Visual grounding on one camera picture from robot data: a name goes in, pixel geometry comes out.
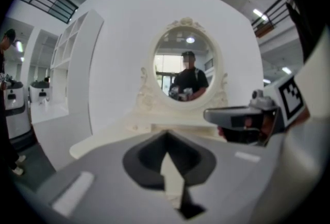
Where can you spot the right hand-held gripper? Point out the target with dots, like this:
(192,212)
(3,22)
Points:
(291,99)

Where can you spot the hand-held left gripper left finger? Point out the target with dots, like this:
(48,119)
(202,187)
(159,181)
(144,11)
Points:
(103,186)

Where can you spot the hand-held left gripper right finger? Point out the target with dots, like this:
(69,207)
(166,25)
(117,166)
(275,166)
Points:
(245,186)

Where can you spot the white ornate vanity table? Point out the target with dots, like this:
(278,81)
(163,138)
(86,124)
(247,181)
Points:
(108,140)

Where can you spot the person's right hand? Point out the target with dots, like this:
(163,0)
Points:
(267,127)

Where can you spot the oval white framed mirror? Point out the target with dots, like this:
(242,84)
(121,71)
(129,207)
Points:
(185,63)

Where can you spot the white wheeled robot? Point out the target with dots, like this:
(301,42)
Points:
(40,92)
(16,104)

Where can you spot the white shelf unit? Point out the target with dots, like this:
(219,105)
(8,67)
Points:
(74,57)

